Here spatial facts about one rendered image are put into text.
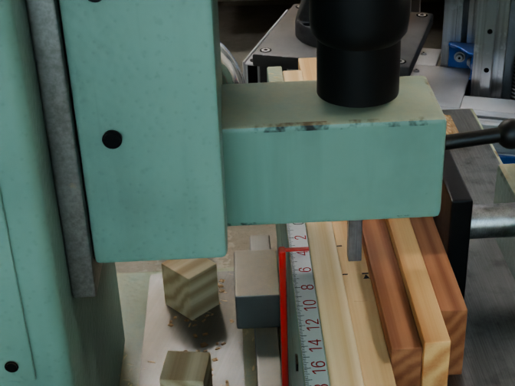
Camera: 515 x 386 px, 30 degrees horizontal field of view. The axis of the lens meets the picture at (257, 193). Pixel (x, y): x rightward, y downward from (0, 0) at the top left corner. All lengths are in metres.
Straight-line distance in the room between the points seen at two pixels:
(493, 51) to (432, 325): 0.90
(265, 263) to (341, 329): 0.25
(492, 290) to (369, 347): 0.16
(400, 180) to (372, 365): 0.11
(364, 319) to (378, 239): 0.08
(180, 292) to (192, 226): 0.29
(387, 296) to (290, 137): 0.13
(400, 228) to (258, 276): 0.18
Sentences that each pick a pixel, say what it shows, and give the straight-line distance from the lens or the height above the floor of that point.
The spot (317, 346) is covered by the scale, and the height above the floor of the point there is 0.96.
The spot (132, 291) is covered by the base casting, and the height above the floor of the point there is 0.80.
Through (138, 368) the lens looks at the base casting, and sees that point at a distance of 0.82.
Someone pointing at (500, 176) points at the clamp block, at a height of 0.95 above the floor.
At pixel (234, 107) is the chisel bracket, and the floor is 1.07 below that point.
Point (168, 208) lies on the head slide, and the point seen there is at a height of 1.04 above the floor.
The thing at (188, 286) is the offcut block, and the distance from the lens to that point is 0.84.
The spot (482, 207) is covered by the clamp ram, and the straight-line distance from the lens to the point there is 0.71.
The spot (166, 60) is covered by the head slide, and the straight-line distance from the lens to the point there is 0.52.
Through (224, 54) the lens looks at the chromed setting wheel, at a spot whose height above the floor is 1.06.
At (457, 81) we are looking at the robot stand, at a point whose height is 0.73.
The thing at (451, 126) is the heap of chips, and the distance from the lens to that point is 0.94.
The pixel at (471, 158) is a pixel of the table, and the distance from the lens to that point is 0.91.
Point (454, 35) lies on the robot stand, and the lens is 1.55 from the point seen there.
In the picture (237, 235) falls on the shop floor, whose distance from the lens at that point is 2.47.
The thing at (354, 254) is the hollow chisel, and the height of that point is 0.96.
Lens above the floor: 1.32
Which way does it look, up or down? 30 degrees down
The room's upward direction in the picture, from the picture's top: 2 degrees counter-clockwise
